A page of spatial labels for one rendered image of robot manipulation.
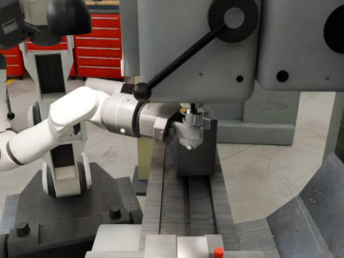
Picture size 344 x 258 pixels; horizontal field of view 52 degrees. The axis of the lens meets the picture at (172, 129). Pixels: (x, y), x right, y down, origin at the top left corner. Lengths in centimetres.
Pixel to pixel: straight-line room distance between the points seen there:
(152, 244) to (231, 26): 41
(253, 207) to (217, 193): 159
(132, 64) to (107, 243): 52
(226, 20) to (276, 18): 7
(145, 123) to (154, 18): 23
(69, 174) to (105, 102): 81
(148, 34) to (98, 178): 134
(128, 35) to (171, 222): 49
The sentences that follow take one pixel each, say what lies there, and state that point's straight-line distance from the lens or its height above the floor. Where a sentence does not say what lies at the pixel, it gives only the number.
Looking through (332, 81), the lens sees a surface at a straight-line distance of 59.
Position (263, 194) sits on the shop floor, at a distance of 277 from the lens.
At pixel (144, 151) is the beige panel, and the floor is 28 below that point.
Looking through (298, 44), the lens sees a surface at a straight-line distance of 56.
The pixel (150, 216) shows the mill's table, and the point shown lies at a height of 94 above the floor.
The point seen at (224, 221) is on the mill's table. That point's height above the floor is 94.
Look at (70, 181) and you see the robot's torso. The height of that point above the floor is 72.
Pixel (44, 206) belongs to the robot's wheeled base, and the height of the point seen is 57.
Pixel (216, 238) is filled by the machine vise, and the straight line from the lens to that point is 71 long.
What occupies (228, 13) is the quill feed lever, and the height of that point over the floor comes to 146.
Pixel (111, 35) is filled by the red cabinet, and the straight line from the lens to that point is 525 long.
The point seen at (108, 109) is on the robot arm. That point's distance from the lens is 73.
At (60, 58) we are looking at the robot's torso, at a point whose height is 124.
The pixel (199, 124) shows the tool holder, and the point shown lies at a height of 125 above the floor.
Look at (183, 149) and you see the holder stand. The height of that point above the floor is 103.
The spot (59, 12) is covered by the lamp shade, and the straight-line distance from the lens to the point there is 61.
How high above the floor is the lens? 151
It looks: 24 degrees down
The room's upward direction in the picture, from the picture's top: straight up
